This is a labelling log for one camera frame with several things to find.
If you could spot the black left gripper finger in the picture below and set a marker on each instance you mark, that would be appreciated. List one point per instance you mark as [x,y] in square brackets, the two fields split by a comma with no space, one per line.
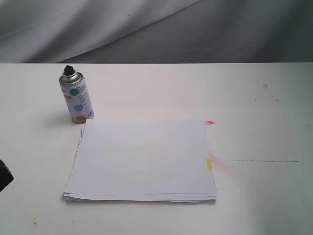
[6,176]

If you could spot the grey backdrop cloth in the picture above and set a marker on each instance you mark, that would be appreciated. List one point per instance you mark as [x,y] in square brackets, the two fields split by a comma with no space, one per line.
[156,31]

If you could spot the white spray paint can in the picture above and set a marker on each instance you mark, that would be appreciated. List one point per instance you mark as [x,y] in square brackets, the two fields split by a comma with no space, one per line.
[75,92]

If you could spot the white paper stack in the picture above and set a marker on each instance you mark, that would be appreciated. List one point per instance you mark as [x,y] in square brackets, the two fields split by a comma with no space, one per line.
[131,160]

